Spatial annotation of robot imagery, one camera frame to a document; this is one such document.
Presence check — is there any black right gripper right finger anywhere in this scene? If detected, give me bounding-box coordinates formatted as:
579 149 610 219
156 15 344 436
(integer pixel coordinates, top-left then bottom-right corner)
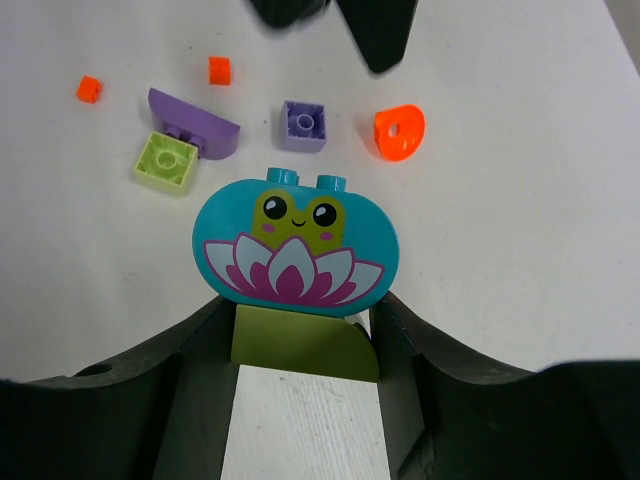
370 294 639 479

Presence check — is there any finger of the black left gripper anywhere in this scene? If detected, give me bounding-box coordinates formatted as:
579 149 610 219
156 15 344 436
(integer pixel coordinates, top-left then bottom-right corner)
337 0 418 74
249 0 331 29

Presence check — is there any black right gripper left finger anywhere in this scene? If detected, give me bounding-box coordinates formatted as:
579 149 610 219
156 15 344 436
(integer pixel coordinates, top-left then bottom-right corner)
1 298 239 479

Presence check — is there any purple square lego brick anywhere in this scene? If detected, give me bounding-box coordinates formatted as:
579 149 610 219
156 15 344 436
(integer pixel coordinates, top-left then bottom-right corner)
280 100 327 153

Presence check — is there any pale green lego brick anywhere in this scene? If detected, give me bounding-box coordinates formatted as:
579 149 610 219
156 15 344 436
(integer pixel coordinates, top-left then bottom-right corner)
231 305 379 383

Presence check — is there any teal printed oval lego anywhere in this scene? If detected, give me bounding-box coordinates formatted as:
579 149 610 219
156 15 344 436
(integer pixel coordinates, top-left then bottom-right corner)
192 168 400 317

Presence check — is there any small orange lego cube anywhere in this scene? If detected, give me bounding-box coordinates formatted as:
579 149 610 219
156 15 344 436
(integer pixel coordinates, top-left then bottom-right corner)
208 56 233 86

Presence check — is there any orange dome lego piece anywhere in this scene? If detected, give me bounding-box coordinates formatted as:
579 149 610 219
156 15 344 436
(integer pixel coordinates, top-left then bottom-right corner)
374 104 427 162

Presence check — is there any purple curved lego piece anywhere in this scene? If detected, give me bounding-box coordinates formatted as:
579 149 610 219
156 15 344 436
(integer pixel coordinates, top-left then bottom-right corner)
148 88 240 160

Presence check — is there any lime green square lego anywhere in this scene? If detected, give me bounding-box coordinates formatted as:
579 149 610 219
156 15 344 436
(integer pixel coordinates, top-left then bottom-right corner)
133 131 199 197

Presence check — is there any small orange lego stud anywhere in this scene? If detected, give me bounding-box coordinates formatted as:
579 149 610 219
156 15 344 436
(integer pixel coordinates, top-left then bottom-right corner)
76 75 103 104

